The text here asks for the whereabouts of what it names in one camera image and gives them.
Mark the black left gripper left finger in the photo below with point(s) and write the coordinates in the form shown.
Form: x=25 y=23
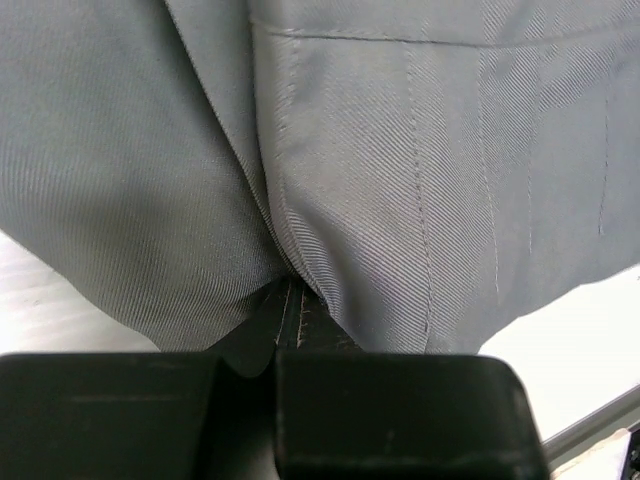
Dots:
x=248 y=348

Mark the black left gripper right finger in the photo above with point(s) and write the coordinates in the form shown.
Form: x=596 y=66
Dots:
x=311 y=328

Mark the aluminium frame rail right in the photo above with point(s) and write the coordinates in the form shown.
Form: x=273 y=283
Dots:
x=620 y=413

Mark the grey pleated skirt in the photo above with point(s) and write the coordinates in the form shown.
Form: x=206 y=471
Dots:
x=432 y=169

